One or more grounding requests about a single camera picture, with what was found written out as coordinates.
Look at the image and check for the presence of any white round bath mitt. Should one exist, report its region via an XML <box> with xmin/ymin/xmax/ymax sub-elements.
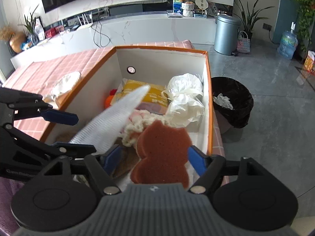
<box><xmin>43</xmin><ymin>71</ymin><xmax>81</xmax><ymax>108</ymax></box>

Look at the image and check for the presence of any white ribbed cloth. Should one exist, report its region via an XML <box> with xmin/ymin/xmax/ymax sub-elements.
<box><xmin>70</xmin><ymin>85</ymin><xmax>151</xmax><ymax>154</ymax></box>

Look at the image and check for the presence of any red-brown bear sponge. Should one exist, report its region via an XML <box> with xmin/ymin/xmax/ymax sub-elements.
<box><xmin>130</xmin><ymin>120</ymin><xmax>192</xmax><ymax>188</ymax></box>

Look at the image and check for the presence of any pink checkered tablecloth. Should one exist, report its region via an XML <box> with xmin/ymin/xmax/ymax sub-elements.
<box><xmin>3</xmin><ymin>40</ymin><xmax>195</xmax><ymax>140</ymax></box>

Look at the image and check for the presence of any white plastic bag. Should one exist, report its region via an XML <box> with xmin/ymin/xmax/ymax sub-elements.
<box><xmin>163</xmin><ymin>73</ymin><xmax>205</xmax><ymax>128</ymax></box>

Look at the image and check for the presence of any black waste bin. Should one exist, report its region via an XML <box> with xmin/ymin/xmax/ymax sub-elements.
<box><xmin>211</xmin><ymin>77</ymin><xmax>254</xmax><ymax>128</ymax></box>

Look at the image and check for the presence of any green plant in vase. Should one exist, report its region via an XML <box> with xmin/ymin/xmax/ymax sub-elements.
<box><xmin>20</xmin><ymin>5</ymin><xmax>39</xmax><ymax>46</ymax></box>

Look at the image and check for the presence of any golden round vase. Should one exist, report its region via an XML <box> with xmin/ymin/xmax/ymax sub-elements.
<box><xmin>9</xmin><ymin>32</ymin><xmax>27</xmax><ymax>54</ymax></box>

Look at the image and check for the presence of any orange cardboard box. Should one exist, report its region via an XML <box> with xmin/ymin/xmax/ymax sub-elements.
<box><xmin>40</xmin><ymin>46</ymin><xmax>214</xmax><ymax>155</ymax></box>

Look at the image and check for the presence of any white wifi router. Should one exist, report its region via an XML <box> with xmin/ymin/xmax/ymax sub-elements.
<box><xmin>77</xmin><ymin>13</ymin><xmax>93</xmax><ymax>30</ymax></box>

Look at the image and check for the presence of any grey metal trash can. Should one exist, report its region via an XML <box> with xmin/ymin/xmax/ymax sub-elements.
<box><xmin>214</xmin><ymin>14</ymin><xmax>241</xmax><ymax>55</ymax></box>

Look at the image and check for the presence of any blue water bottle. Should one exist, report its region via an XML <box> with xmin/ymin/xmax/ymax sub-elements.
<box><xmin>277</xmin><ymin>22</ymin><xmax>298</xmax><ymax>60</ymax></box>

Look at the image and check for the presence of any potted leafy floor plant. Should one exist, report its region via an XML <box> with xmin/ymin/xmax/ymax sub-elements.
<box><xmin>233</xmin><ymin>0</ymin><xmax>274</xmax><ymax>40</ymax></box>

